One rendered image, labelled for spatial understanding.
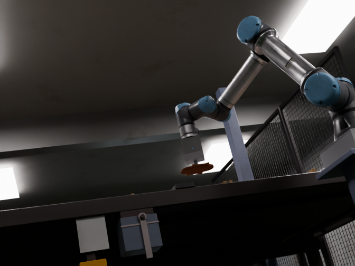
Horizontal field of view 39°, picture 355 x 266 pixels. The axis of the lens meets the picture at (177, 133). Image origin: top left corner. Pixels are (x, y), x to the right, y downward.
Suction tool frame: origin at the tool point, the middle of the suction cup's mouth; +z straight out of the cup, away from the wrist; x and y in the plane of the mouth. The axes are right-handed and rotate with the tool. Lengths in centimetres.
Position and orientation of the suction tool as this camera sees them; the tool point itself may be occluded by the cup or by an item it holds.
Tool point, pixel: (197, 170)
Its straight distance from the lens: 219.3
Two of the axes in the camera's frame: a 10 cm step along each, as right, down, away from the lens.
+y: -9.7, 2.3, 0.2
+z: 2.0, 9.0, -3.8
